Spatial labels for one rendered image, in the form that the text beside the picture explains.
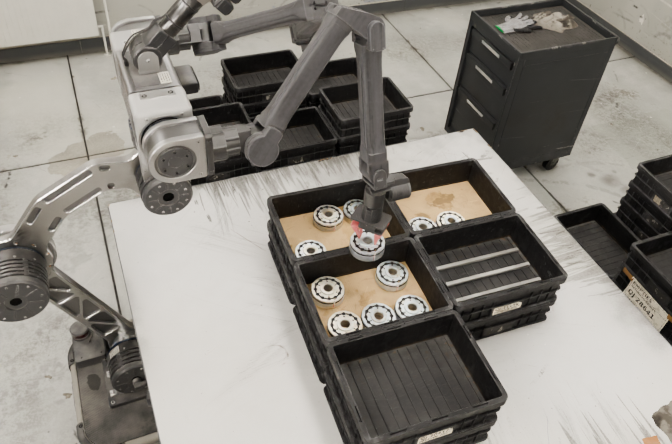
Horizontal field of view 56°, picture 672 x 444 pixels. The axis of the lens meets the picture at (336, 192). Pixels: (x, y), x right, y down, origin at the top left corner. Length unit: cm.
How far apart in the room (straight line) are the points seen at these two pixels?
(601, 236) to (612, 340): 107
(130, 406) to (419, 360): 111
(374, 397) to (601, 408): 71
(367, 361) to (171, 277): 75
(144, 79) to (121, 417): 132
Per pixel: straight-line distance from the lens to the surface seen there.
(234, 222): 238
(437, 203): 234
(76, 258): 332
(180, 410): 194
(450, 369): 190
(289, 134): 330
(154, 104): 152
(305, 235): 215
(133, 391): 250
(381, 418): 179
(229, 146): 149
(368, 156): 164
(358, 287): 202
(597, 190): 402
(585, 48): 349
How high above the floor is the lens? 239
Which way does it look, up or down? 42 degrees down
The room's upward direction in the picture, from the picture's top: 6 degrees clockwise
